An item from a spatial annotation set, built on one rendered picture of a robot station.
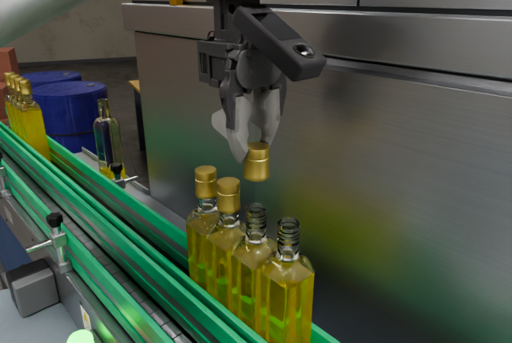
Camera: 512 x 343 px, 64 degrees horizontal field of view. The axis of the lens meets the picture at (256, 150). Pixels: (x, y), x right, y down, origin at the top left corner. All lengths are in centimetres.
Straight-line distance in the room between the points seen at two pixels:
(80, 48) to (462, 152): 949
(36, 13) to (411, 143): 43
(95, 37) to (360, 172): 934
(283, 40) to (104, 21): 936
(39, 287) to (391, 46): 87
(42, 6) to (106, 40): 955
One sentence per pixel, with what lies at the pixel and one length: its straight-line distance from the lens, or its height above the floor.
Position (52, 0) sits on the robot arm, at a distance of 25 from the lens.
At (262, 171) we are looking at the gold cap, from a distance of 53.
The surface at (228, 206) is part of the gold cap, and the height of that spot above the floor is 113.
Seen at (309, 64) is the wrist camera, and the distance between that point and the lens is 44.
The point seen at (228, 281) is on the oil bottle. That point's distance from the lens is 65.
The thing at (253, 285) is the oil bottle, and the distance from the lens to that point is 60.
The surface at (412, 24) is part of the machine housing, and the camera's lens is 53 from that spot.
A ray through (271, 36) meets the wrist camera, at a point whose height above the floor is 137.
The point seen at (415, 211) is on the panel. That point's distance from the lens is 57.
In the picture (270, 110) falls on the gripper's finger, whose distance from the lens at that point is 53.
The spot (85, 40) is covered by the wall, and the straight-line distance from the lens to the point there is 979.
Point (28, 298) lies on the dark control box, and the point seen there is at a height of 80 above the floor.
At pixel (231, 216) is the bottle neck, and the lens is 61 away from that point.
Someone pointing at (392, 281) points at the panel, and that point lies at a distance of 64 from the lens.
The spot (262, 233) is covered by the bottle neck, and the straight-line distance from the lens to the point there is 58.
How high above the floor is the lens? 142
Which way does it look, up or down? 21 degrees down
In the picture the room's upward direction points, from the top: straight up
